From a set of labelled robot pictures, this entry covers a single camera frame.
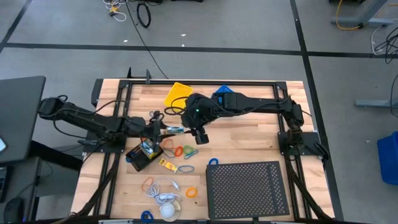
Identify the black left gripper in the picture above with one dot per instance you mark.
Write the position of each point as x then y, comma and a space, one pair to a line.
156, 137

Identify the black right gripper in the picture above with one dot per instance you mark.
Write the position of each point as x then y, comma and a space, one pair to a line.
202, 137

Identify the pale orange rubber band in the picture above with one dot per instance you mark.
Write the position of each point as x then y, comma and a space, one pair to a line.
165, 143

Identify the blue rubber band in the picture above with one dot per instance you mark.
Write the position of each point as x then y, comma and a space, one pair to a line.
179, 169
196, 152

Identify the green coil wristband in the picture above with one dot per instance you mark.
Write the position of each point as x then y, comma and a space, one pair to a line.
184, 148

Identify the red-orange coil wristband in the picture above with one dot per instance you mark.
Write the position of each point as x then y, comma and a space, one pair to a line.
143, 139
175, 152

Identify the blue coil wristband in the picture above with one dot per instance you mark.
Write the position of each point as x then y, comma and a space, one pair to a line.
142, 216
213, 159
127, 159

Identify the small yellow crayon pack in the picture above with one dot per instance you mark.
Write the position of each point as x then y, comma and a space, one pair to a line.
168, 165

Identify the yellow plastic basket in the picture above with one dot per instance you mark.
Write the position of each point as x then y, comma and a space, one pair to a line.
177, 91

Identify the yellow-orange coil wristband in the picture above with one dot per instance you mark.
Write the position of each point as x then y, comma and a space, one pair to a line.
186, 193

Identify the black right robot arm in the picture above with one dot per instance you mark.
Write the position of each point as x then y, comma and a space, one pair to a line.
258, 104

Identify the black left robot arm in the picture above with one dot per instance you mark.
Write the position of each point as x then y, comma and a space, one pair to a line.
93, 123

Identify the dark grey desk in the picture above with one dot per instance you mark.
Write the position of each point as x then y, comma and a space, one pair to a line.
18, 118

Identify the grey metal desk foot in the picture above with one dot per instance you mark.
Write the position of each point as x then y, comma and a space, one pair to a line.
373, 103

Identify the grey metal desk base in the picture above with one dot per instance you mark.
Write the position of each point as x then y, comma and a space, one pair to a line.
373, 21

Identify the blue plastic basket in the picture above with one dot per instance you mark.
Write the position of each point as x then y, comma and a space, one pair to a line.
223, 89

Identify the white USB charger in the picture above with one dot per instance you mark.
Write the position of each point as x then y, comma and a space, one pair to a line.
166, 196

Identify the black perforated metal shelf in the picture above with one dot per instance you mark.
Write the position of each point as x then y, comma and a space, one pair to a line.
248, 189

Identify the black power box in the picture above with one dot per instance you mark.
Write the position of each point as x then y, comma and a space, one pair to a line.
97, 91

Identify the white round puck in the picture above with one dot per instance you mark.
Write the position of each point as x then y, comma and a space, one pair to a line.
168, 211

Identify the silver aluminium bar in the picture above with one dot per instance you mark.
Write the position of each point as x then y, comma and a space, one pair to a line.
115, 221

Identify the white flat device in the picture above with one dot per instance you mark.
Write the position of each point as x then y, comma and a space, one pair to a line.
1, 144

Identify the black keyboard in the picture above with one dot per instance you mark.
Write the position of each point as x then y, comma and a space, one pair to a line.
3, 186

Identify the large blue bin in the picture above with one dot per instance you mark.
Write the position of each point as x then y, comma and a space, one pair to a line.
388, 158

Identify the black aluminium rig frame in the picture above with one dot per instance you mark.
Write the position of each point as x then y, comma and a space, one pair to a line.
202, 82

